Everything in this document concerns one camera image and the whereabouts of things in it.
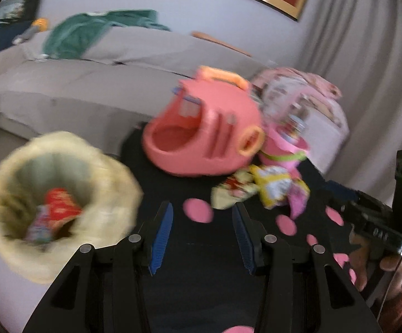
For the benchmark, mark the person right hand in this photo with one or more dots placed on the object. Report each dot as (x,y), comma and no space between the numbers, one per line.
(359,262)

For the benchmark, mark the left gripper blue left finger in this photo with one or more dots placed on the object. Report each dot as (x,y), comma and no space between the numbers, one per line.
(156,233)

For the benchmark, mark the pink toy bucket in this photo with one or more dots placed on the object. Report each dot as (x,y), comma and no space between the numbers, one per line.
(278,151)

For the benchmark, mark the grey covered sofa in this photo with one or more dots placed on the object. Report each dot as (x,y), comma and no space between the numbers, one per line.
(126,78)

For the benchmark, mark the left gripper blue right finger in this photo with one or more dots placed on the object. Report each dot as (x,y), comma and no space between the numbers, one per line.
(249,235)

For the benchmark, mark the pink snack wrapper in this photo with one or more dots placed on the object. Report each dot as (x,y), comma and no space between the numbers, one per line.
(298,197)

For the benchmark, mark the pink clothes pile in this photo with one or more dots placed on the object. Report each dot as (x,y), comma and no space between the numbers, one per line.
(283,90)

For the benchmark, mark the pink toy carrier case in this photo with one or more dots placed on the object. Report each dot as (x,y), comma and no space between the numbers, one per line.
(211,127)

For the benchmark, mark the fish tank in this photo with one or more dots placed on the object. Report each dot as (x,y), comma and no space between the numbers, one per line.
(14,11)

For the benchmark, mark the yellow lined trash bin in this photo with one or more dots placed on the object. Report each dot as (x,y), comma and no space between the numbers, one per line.
(103,187)

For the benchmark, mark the wooden back scratcher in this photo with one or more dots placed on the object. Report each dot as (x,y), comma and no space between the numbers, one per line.
(211,39)

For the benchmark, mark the green blanket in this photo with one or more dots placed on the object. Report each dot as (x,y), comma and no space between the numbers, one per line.
(75,35)

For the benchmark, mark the black cloth with pink shapes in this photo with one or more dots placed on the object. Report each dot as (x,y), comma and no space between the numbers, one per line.
(204,284)

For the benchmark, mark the red yellow snack wrapper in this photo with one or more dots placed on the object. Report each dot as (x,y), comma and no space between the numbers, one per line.
(235,188)

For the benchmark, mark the grey orange plush toy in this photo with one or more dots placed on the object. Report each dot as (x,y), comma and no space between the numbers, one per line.
(39,25)

